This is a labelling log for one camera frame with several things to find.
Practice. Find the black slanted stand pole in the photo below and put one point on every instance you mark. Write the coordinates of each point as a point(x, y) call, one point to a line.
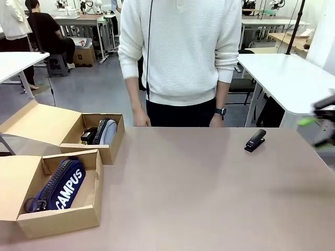
point(295, 26)

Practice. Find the black wrist watch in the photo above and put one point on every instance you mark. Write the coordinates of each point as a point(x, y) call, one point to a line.
point(220, 111)

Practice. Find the blue Campus pencil case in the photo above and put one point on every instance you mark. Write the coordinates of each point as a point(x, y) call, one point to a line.
point(65, 183)

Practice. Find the large white rounded table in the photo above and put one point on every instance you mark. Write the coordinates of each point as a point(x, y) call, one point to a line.
point(285, 75)

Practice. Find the person's right forearm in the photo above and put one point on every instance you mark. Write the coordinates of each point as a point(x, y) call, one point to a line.
point(133, 94)

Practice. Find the grey step stool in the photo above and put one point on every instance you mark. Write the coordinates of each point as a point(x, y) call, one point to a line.
point(56, 65)

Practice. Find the person's right hand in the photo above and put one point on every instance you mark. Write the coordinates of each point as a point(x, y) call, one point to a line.
point(141, 119)

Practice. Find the black stapler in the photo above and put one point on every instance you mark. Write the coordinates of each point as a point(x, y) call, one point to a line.
point(89, 134)
point(255, 140)

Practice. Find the person's left hand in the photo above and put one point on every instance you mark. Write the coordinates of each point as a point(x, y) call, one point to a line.
point(216, 121)

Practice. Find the grey pencil case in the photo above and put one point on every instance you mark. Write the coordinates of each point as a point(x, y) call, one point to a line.
point(106, 130)

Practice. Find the black trousers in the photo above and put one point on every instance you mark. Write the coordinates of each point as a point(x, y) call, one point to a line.
point(180, 115)

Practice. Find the white table with black pole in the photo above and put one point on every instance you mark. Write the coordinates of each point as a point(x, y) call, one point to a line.
point(15, 62)

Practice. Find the cardboard box with long lid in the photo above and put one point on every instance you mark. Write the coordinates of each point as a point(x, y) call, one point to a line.
point(39, 123)

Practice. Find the light wooden table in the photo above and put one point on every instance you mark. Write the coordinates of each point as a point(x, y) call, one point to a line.
point(288, 39)

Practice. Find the black chair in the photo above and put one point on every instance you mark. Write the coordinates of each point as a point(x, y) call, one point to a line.
point(240, 85)

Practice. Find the cardboard box with short lid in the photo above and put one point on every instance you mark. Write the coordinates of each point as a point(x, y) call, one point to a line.
point(15, 183)

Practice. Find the printed cardboard carton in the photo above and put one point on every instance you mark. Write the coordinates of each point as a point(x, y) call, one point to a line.
point(85, 55)

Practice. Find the grey desk with white legs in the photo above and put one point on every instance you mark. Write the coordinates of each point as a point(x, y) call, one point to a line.
point(78, 22)

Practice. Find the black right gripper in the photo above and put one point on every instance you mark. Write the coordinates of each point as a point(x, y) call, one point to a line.
point(327, 109)

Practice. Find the person's left forearm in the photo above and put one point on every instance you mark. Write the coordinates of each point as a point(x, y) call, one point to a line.
point(222, 94)

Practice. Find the standing person in white coat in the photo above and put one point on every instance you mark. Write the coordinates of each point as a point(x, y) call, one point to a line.
point(13, 23)

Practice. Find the white knit sweater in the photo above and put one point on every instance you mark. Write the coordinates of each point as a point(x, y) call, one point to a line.
point(180, 47)

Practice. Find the seated person in black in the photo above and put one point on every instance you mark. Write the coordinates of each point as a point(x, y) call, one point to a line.
point(44, 28)

